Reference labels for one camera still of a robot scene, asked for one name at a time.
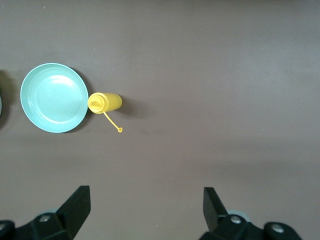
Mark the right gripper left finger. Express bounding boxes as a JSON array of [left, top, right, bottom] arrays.
[[0, 184, 91, 240]]

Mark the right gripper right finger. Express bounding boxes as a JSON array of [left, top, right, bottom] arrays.
[[198, 186, 308, 240]]

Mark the yellow mustard squeeze bottle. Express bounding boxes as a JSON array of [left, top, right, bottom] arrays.
[[87, 92, 124, 135]]

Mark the mint green plate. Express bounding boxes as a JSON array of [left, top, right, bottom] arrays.
[[19, 62, 90, 134]]

